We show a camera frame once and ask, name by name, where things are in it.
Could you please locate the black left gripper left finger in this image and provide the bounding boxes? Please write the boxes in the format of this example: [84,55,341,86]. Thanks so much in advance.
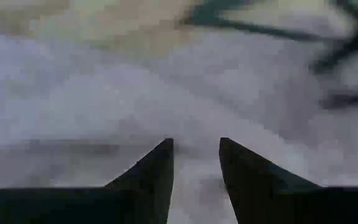
[0,138,174,224]

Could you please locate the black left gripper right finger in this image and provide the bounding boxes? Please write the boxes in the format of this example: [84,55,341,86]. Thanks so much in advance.
[218,137,358,224]

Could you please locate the pink shirt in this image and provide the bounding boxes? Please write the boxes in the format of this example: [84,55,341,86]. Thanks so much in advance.
[0,18,358,224]

